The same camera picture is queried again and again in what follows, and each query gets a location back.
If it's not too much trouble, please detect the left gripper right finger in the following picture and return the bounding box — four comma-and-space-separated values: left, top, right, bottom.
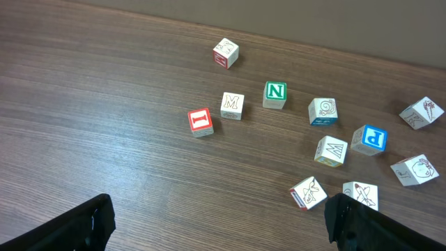
324, 193, 445, 251

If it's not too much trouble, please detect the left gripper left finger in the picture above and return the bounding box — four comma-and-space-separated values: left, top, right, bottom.
1, 193, 116, 251

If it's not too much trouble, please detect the yellow sided picture block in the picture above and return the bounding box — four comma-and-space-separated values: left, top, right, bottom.
342, 181, 379, 211

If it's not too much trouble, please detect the blue P block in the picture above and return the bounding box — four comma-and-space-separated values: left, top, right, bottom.
351, 125, 387, 156

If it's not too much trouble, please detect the red blue tilted block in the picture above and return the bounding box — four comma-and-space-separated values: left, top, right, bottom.
289, 176, 328, 211

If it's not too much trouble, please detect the yellow green picture block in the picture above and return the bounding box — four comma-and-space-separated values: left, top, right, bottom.
314, 135, 348, 167

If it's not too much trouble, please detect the green sided picture block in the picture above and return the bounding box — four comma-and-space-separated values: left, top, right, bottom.
390, 154, 439, 186

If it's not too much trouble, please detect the blue sided picture block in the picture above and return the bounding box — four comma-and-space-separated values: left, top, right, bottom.
308, 98, 338, 126

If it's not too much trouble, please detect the far right picture block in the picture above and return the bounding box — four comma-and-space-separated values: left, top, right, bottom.
399, 96, 445, 130

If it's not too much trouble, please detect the green N block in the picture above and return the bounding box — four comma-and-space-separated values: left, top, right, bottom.
263, 82, 287, 109

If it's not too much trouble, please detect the red I block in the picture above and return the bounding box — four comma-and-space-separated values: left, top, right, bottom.
187, 107, 214, 137

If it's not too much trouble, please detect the white picture block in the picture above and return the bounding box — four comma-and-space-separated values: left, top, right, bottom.
220, 92, 245, 120

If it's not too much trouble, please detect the red six block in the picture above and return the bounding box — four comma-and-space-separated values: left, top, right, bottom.
213, 38, 240, 69

